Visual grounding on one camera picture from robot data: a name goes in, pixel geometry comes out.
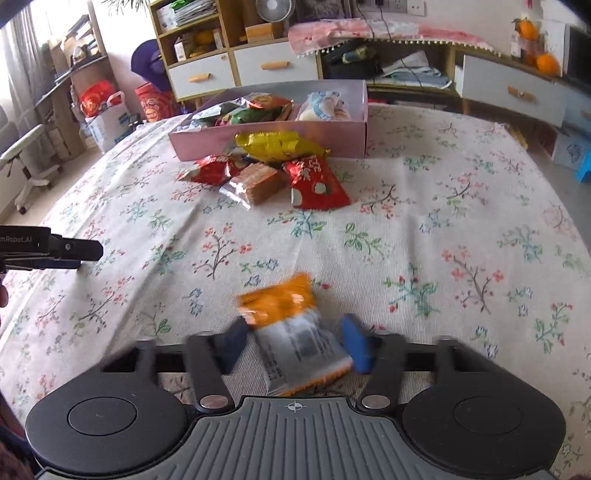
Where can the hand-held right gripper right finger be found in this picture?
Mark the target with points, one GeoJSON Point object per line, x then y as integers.
{"type": "Point", "coordinates": [358, 344]}

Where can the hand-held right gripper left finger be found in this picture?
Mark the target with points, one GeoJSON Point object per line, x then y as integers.
{"type": "Point", "coordinates": [233, 344]}

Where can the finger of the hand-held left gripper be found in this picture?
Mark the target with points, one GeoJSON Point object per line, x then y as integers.
{"type": "Point", "coordinates": [46, 264]}
{"type": "Point", "coordinates": [78, 249]}

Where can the orange white snack packet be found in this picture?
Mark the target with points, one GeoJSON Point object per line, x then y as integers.
{"type": "Point", "coordinates": [295, 332]}

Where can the small red snack packet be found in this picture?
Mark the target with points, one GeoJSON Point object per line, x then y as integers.
{"type": "Point", "coordinates": [210, 170]}

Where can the clear biscuit packet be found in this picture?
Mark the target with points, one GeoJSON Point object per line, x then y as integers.
{"type": "Point", "coordinates": [256, 184]}

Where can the large red snack packet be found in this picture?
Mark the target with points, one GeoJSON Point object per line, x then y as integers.
{"type": "Point", "coordinates": [316, 184]}

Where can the silver snack packet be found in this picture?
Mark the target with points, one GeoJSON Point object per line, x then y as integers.
{"type": "Point", "coordinates": [212, 115]}

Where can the yellow snack packet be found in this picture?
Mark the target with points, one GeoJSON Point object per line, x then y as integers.
{"type": "Point", "coordinates": [277, 145]}

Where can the pink cardboard box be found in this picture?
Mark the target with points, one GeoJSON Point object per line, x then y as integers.
{"type": "Point", "coordinates": [277, 138]}

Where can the green snack packet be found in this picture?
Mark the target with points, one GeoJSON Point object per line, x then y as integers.
{"type": "Point", "coordinates": [249, 116]}

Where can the white cream bread packet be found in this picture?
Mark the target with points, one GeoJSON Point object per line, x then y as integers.
{"type": "Point", "coordinates": [321, 106]}

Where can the person's left hand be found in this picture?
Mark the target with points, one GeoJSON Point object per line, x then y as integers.
{"type": "Point", "coordinates": [2, 295]}

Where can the white chair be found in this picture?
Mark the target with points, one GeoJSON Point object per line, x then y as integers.
{"type": "Point", "coordinates": [27, 157]}

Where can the floral blanket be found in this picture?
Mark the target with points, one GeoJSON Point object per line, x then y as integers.
{"type": "Point", "coordinates": [415, 254]}

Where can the white shopping bag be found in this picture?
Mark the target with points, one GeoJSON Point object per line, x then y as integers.
{"type": "Point", "coordinates": [111, 124]}

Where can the red gift bag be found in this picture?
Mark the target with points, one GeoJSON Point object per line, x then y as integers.
{"type": "Point", "coordinates": [97, 99]}

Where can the red round bag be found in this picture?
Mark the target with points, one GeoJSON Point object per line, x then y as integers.
{"type": "Point", "coordinates": [154, 104]}

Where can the purple object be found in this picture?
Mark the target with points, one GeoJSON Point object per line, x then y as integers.
{"type": "Point", "coordinates": [147, 64]}

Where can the white drawer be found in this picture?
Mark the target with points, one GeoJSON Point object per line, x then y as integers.
{"type": "Point", "coordinates": [277, 64]}
{"type": "Point", "coordinates": [198, 76]}
{"type": "Point", "coordinates": [512, 92]}

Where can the stack of documents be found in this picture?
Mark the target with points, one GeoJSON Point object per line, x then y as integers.
{"type": "Point", "coordinates": [194, 11]}

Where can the pile of papers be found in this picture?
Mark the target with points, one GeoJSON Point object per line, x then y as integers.
{"type": "Point", "coordinates": [415, 71]}

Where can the black storage tray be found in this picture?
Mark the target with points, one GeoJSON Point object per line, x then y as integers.
{"type": "Point", "coordinates": [351, 62]}

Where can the blue plastic stool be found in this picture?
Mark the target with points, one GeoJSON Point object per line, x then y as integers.
{"type": "Point", "coordinates": [584, 168]}

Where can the white patterned box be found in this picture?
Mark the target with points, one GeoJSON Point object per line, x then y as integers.
{"type": "Point", "coordinates": [569, 150]}

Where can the wooden tv stand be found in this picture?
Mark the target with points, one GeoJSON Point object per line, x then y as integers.
{"type": "Point", "coordinates": [461, 69]}

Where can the small white desk fan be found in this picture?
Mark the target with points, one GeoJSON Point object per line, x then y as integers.
{"type": "Point", "coordinates": [275, 10]}

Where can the pink patterned cloth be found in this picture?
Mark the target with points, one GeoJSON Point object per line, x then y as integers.
{"type": "Point", "coordinates": [392, 33]}

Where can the framed cat picture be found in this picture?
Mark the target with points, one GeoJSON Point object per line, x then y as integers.
{"type": "Point", "coordinates": [323, 9]}

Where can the orange fruit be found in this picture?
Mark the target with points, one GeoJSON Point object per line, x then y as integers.
{"type": "Point", "coordinates": [527, 28]}
{"type": "Point", "coordinates": [548, 63]}

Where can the wall socket strip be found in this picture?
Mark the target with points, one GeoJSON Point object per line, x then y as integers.
{"type": "Point", "coordinates": [392, 5]}

